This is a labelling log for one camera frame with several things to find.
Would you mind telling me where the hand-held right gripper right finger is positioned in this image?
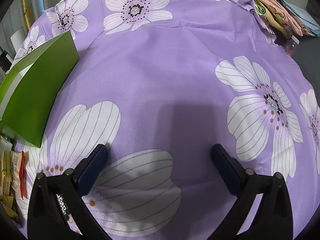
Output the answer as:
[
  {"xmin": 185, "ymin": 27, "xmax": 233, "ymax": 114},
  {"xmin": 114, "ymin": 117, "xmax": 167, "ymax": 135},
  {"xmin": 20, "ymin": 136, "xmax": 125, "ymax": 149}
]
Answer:
[{"xmin": 211, "ymin": 144, "xmax": 293, "ymax": 240}]

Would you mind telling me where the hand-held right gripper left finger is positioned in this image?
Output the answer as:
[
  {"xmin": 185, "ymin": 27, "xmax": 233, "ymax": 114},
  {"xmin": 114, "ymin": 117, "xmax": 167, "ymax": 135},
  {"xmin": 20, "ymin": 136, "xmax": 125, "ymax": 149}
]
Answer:
[{"xmin": 27, "ymin": 144, "xmax": 118, "ymax": 240}]

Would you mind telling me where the white red-edged snack packet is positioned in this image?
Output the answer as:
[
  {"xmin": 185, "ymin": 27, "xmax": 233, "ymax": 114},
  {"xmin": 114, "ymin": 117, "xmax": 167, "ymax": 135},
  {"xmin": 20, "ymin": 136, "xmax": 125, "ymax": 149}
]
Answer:
[{"xmin": 10, "ymin": 151, "xmax": 25, "ymax": 200}]

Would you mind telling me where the green cardboard box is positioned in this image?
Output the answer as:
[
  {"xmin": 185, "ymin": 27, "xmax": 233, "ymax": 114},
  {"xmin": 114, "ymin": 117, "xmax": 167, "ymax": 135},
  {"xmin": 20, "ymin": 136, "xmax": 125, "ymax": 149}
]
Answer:
[{"xmin": 0, "ymin": 31, "xmax": 80, "ymax": 148}]

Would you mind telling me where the gold snack packet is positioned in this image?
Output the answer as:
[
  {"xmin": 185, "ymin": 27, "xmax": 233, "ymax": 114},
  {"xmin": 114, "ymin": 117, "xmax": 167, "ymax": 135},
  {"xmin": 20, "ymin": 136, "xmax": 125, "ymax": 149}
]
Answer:
[{"xmin": 0, "ymin": 194, "xmax": 19, "ymax": 221}]

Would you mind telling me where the purple floral tablecloth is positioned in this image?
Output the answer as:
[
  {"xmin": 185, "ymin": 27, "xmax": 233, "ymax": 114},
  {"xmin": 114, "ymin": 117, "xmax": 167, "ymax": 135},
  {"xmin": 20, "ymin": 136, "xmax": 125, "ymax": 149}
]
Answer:
[{"xmin": 10, "ymin": 0, "xmax": 316, "ymax": 240}]

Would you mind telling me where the small clear plastic bottle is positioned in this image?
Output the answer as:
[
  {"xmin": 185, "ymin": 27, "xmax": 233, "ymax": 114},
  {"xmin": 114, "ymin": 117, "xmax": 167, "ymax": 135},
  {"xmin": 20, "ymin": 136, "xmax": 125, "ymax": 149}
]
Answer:
[{"xmin": 284, "ymin": 35, "xmax": 300, "ymax": 57}]

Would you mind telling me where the white board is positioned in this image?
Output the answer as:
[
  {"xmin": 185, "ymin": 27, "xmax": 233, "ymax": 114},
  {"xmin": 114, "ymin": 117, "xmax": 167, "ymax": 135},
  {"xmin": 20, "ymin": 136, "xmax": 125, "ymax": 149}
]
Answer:
[{"xmin": 10, "ymin": 27, "xmax": 27, "ymax": 47}]

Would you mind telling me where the pile of folded cloths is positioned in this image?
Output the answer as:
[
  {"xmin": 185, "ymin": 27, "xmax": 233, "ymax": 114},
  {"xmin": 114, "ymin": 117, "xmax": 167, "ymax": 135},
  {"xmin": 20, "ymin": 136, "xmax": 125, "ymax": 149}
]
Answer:
[{"xmin": 227, "ymin": 0, "xmax": 320, "ymax": 37}]

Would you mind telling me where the yellow deer print curtain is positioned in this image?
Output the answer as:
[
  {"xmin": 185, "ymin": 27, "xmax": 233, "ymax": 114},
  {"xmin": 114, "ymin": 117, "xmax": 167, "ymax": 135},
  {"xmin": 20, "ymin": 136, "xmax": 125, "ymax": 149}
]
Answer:
[{"xmin": 21, "ymin": 0, "xmax": 73, "ymax": 28}]

